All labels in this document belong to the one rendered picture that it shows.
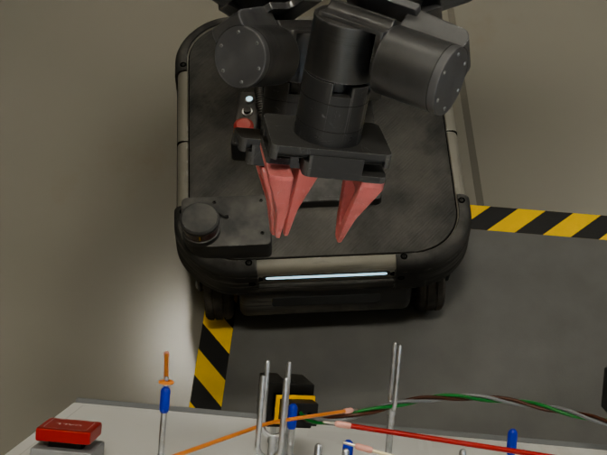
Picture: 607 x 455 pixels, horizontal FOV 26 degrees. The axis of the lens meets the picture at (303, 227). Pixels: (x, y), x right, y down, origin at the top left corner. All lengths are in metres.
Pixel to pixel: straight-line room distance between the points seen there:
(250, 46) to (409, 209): 1.24
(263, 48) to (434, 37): 0.20
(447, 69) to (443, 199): 1.41
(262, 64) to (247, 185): 1.25
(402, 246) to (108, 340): 0.60
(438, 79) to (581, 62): 1.99
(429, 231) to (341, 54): 1.35
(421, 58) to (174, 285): 1.63
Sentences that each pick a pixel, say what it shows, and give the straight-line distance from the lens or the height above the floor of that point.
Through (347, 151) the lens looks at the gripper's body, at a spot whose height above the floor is 1.35.
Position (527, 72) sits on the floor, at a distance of 2.96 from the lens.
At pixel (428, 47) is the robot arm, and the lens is 1.03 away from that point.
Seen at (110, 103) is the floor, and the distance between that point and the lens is 2.89.
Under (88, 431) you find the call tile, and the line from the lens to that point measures 1.21.
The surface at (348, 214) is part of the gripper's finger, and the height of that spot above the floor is 1.28.
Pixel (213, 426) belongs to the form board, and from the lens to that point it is 1.43.
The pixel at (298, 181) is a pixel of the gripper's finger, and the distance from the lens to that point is 1.28.
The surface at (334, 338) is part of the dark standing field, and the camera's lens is 2.53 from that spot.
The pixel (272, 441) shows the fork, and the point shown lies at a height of 1.32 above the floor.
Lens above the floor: 2.21
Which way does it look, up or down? 56 degrees down
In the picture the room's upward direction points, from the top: straight up
